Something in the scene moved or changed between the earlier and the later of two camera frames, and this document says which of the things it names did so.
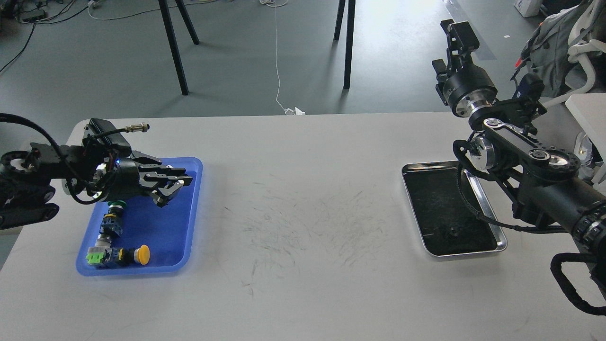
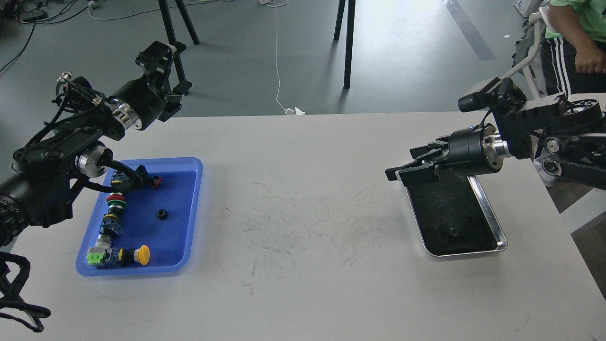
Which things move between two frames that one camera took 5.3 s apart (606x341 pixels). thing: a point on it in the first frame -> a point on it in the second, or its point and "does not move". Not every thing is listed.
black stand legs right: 352,7 does not move
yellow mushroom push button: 127,256 does not move
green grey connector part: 101,252 does not move
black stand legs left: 165,17 does not move
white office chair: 568,57 -> 526,54
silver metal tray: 449,225 does not move
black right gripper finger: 441,69 -> 418,173
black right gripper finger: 462,39 -> 439,147
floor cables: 34,12 does not move
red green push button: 116,207 does not move
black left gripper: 127,180 -> 138,103
